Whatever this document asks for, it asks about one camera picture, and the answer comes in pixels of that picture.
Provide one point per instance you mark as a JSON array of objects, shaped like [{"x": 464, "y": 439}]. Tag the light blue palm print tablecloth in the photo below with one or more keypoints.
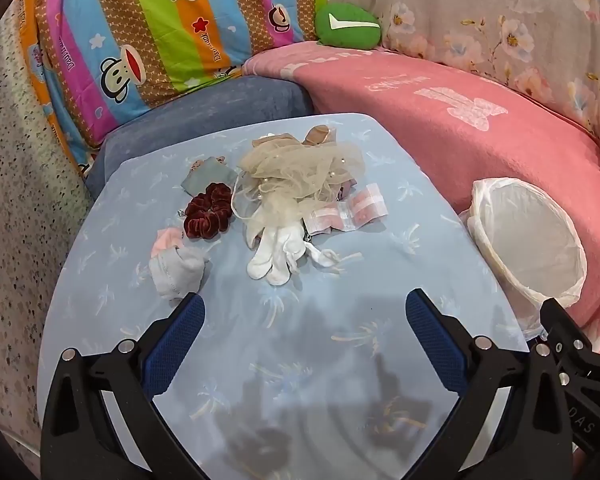
[{"x": 280, "y": 320}]

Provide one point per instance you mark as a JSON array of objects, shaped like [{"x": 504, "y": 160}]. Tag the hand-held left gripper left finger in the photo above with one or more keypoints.
[{"x": 175, "y": 340}]

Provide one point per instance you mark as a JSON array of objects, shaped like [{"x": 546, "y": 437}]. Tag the white stitched cloth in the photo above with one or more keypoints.
[{"x": 175, "y": 275}]

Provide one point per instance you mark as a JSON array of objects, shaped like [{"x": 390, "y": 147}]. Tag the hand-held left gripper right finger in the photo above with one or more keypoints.
[{"x": 435, "y": 340}]

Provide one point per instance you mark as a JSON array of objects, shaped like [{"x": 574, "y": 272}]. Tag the blue-grey cushion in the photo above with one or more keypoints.
[{"x": 205, "y": 105}]

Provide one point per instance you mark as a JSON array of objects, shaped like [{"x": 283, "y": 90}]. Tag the striped monkey print quilt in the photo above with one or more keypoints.
[{"x": 145, "y": 25}]

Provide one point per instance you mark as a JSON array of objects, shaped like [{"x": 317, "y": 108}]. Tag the small pink cloth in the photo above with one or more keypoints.
[{"x": 166, "y": 241}]

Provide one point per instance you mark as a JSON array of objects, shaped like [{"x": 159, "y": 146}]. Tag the white ribbon piece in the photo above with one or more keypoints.
[{"x": 327, "y": 256}]

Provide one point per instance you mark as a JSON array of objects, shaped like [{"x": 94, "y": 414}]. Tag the floral print blanket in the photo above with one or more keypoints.
[{"x": 480, "y": 10}]

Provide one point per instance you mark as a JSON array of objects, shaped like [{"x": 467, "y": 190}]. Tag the green plush cushion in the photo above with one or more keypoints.
[{"x": 347, "y": 25}]

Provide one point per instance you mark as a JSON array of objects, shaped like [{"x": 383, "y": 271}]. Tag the grey-green fabric pouch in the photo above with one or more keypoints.
[{"x": 205, "y": 175}]

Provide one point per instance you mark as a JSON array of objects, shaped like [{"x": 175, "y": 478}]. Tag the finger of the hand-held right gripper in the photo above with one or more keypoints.
[{"x": 565, "y": 340}]

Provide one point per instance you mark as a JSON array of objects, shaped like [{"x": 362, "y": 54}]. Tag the bin with white plastic liner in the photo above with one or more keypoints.
[{"x": 530, "y": 240}]

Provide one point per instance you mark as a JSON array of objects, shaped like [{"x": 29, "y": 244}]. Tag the white glove with beige tulle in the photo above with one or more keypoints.
[{"x": 280, "y": 195}]

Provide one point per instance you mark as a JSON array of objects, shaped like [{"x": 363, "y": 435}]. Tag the pink blanket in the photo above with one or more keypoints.
[{"x": 430, "y": 110}]

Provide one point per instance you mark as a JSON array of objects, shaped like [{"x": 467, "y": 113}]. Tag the dark red velvet scrunchie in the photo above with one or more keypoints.
[{"x": 207, "y": 210}]

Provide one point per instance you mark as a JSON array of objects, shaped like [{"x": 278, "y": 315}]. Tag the tan satin hair bow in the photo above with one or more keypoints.
[{"x": 317, "y": 135}]

